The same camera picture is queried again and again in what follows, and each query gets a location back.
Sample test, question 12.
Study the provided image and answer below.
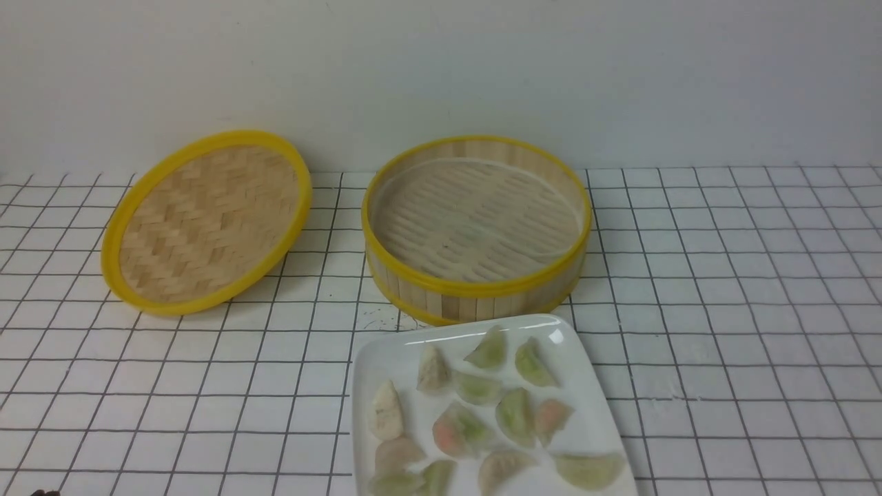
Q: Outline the white dumpling plate left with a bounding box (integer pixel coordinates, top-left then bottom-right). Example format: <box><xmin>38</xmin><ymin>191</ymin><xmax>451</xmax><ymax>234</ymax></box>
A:
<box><xmin>369</xmin><ymin>380</ymin><xmax>405</xmax><ymax>442</ymax></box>

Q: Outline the yellow-rimmed bamboo steamer basket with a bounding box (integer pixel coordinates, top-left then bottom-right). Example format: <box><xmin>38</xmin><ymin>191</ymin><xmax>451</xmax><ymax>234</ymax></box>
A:
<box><xmin>361</xmin><ymin>135</ymin><xmax>593</xmax><ymax>326</ymax></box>

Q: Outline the white rectangular plate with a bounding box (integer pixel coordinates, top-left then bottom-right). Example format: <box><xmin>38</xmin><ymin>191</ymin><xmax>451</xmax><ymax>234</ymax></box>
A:
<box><xmin>351</xmin><ymin>314</ymin><xmax>637</xmax><ymax>495</ymax></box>

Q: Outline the pink dumpling plate right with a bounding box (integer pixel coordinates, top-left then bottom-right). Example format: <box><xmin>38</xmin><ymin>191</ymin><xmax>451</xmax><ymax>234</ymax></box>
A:
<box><xmin>533</xmin><ymin>398</ymin><xmax>575</xmax><ymax>448</ymax></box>

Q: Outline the beige dumpling plate upper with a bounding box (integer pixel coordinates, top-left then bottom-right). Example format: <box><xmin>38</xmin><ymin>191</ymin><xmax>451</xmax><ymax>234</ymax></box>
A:
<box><xmin>416</xmin><ymin>344</ymin><xmax>451</xmax><ymax>395</ymax></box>

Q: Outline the green dumpling bottom left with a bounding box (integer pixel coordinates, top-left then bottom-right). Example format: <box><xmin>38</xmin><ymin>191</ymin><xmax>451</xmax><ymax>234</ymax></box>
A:
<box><xmin>368</xmin><ymin>471</ymin><xmax>425</xmax><ymax>495</ymax></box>

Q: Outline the green dumpling steamer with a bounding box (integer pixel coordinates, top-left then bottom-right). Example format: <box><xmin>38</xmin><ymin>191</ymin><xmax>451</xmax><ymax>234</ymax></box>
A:
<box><xmin>495</xmin><ymin>387</ymin><xmax>535</xmax><ymax>449</ymax></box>
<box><xmin>551</xmin><ymin>453</ymin><xmax>626</xmax><ymax>492</ymax></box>

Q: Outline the green dumpling bottom middle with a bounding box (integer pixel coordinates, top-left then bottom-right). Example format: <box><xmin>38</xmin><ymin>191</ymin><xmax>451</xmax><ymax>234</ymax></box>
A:
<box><xmin>415</xmin><ymin>459</ymin><xmax>458</xmax><ymax>496</ymax></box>

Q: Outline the beige dumpling plate bottom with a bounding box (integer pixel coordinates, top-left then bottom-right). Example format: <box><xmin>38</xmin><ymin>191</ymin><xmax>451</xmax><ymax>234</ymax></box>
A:
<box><xmin>477</xmin><ymin>448</ymin><xmax>538</xmax><ymax>495</ymax></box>

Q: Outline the green dumpling plate right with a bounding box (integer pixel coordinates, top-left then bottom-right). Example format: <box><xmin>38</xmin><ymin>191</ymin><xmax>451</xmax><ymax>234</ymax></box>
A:
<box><xmin>514</xmin><ymin>337</ymin><xmax>560</xmax><ymax>387</ymax></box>

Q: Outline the beige pink dumpling lower-left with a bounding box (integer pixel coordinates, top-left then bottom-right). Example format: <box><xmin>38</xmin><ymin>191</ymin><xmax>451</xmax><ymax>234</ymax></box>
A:
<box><xmin>374</xmin><ymin>435</ymin><xmax>426</xmax><ymax>477</ymax></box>

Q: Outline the beige dumpling plate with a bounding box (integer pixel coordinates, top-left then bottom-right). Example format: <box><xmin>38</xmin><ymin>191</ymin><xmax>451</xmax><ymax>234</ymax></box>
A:
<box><xmin>416</xmin><ymin>344</ymin><xmax>451</xmax><ymax>395</ymax></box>
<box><xmin>477</xmin><ymin>448</ymin><xmax>538</xmax><ymax>495</ymax></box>

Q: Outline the green dumpling plate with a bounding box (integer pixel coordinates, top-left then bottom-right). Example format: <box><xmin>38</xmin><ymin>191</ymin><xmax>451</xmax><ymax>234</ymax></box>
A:
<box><xmin>514</xmin><ymin>337</ymin><xmax>560</xmax><ymax>387</ymax></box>
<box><xmin>464</xmin><ymin>324</ymin><xmax>507</xmax><ymax>371</ymax></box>

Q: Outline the green dumpling plate top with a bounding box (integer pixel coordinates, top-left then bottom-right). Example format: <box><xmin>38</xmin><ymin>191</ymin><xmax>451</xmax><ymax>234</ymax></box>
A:
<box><xmin>464</xmin><ymin>324</ymin><xmax>507</xmax><ymax>371</ymax></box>

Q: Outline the pale green dumpling centre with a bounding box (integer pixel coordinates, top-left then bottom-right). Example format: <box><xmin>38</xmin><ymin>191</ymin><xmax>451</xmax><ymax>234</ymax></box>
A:
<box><xmin>451</xmin><ymin>370</ymin><xmax>504</xmax><ymax>406</ymax></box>

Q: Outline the yellow-rimmed bamboo steamer lid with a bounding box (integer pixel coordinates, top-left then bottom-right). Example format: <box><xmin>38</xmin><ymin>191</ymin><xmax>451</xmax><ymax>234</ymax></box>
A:
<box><xmin>101</xmin><ymin>130</ymin><xmax>313</xmax><ymax>315</ymax></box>

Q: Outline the pink green dumpling centre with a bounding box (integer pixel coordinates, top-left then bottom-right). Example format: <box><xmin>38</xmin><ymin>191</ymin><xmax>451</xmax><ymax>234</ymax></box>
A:
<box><xmin>431</xmin><ymin>402</ymin><xmax>497</xmax><ymax>458</ymax></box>

